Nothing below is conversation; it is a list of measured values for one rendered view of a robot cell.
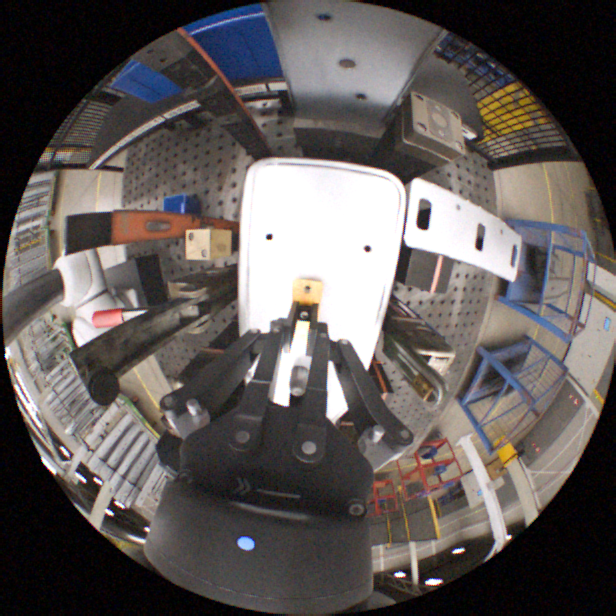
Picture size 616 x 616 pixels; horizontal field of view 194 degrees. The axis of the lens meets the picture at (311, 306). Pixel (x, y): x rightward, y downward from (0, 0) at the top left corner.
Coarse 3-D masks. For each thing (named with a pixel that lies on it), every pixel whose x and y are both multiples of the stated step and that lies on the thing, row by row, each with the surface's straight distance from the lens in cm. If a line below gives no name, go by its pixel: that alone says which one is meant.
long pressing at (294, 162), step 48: (288, 192) 25; (336, 192) 25; (384, 192) 26; (240, 240) 26; (288, 240) 24; (336, 240) 24; (384, 240) 25; (240, 288) 27; (288, 288) 25; (336, 288) 25; (384, 288) 26; (240, 336) 30; (336, 336) 27; (336, 384) 34
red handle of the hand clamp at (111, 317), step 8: (96, 312) 29; (104, 312) 28; (112, 312) 27; (120, 312) 26; (128, 312) 26; (136, 312) 26; (184, 312) 24; (192, 312) 24; (96, 320) 28; (104, 320) 28; (112, 320) 27; (120, 320) 26
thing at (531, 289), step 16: (512, 224) 210; (528, 224) 201; (544, 224) 194; (528, 240) 232; (544, 240) 275; (528, 256) 222; (544, 256) 246; (528, 272) 238; (544, 272) 246; (560, 272) 255; (512, 288) 206; (528, 288) 244; (544, 288) 188; (560, 288) 257; (592, 288) 293; (512, 304) 204; (528, 304) 250; (544, 304) 303; (544, 320) 188; (576, 320) 295; (560, 336) 183; (576, 336) 227
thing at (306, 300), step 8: (296, 280) 22; (304, 280) 22; (312, 280) 22; (296, 288) 22; (312, 288) 22; (320, 288) 22; (296, 296) 22; (304, 296) 22; (312, 296) 22; (320, 296) 22; (304, 304) 22; (312, 304) 22; (320, 304) 22; (304, 320) 22; (296, 328) 24; (304, 328) 24; (296, 336) 24; (304, 336) 24
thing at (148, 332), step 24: (144, 312) 21; (168, 312) 21; (96, 336) 20; (120, 336) 18; (144, 336) 21; (168, 336) 21; (72, 360) 18; (96, 360) 19; (120, 360) 20; (96, 384) 16
